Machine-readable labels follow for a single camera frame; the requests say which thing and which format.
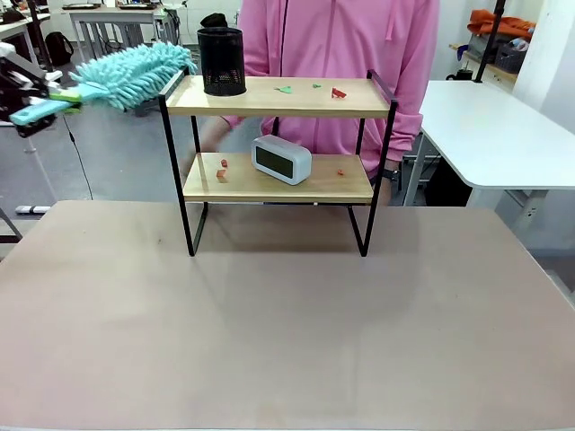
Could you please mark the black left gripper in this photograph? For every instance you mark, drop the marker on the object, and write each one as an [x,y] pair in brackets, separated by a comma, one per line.
[24,87]

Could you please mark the teal microfiber duster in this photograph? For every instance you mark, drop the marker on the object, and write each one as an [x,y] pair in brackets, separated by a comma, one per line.
[135,76]

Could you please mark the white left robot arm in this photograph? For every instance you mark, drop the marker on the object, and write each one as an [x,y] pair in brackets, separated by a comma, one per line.
[18,63]

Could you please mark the two-tier wood metal shelf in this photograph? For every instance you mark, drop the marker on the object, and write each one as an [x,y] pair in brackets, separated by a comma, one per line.
[278,105]

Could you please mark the person's right hand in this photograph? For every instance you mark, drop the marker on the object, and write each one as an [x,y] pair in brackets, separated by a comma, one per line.
[214,132]

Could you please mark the person's left hand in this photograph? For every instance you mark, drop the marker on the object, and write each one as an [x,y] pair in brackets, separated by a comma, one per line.
[389,190]

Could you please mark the black backpack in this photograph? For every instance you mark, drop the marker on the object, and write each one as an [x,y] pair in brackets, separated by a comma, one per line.
[58,47]

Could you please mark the black tripod pole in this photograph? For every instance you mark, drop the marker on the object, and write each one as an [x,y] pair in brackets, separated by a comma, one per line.
[42,36]

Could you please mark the grey background desk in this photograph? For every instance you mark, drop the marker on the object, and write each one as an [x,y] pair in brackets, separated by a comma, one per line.
[117,15]

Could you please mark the white power strip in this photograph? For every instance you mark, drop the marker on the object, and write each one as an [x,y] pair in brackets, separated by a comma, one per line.
[31,209]

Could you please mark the black mesh pen holder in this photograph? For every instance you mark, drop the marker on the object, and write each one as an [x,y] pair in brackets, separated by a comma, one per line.
[222,63]

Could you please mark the black round object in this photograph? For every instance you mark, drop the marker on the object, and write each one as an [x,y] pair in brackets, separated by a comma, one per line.
[215,20]

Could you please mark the red paper block scrap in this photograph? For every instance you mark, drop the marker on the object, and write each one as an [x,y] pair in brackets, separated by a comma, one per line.
[221,174]

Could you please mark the large green paper scrap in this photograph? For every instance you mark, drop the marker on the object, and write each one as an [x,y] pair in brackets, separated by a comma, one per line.
[285,90]

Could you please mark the grey digital alarm clock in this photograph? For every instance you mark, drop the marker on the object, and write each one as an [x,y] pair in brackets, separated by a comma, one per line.
[280,159]

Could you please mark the large red paper scrap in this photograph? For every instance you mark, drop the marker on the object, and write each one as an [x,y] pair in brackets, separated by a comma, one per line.
[338,93]

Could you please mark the person in pink hoodie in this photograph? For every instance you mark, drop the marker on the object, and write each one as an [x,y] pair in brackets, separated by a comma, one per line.
[341,45]

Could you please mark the black wrist watch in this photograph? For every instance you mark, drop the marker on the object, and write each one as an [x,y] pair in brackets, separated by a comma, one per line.
[391,174]

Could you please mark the white side table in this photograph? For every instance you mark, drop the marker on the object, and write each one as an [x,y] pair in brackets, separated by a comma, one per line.
[485,130]

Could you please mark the black stand pole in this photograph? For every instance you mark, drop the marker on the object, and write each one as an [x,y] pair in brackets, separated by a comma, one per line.
[490,40]

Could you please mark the orange cloth pile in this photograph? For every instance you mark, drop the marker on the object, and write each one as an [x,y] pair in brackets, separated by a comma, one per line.
[498,22]

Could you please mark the grey storage basket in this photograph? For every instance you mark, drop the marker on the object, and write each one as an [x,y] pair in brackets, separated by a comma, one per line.
[512,56]

